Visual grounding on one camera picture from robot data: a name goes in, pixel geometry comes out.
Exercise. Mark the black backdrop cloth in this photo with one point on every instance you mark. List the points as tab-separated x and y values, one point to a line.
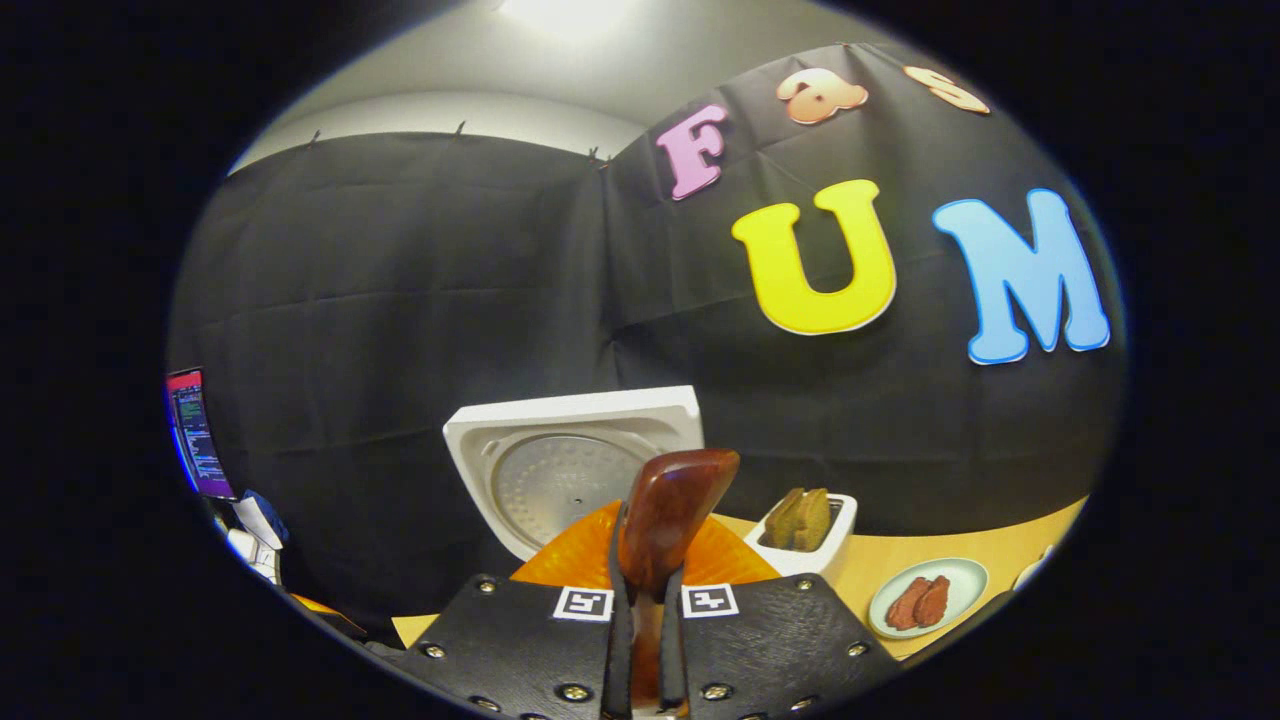
400	300

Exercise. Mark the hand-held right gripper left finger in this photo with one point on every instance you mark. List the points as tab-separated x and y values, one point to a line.
618	660

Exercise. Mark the computer monitor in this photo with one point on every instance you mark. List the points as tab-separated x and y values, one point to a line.
200	440

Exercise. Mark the pale green plate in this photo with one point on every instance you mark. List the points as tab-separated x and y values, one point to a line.
960	590

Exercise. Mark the white toaster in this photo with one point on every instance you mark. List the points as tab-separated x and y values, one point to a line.
835	545

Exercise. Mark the brown bread slice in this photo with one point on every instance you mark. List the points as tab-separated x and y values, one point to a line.
782	522
815	518

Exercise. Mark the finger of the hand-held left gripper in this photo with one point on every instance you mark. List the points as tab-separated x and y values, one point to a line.
325	615

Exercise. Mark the brown wooden spoon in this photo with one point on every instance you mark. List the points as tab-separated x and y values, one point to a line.
670	510

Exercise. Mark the red meat slice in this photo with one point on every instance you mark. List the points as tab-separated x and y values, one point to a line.
936	598
903	605

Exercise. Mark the white rice cooker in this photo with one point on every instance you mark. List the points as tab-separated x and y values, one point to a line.
560	440

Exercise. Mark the white and blue object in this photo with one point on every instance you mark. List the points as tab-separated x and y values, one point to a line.
258	525

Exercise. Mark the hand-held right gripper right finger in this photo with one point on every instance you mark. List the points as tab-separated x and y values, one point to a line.
672	660

